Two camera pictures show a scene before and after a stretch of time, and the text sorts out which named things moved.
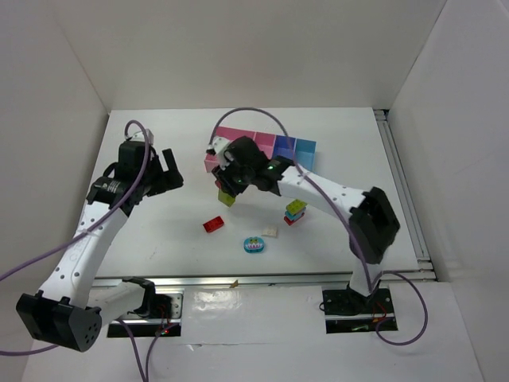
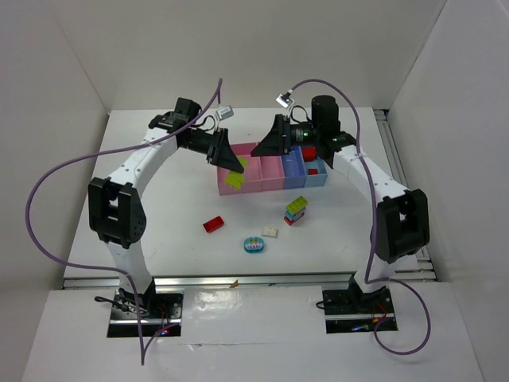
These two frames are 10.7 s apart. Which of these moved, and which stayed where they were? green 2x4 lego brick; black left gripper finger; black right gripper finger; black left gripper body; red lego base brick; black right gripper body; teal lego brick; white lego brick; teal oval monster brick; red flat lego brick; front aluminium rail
Moved: black right gripper finger; black left gripper body; black left gripper finger; black right gripper body
Stayed: white lego brick; teal oval monster brick; red flat lego brick; red lego base brick; green 2x4 lego brick; front aluminium rail; teal lego brick
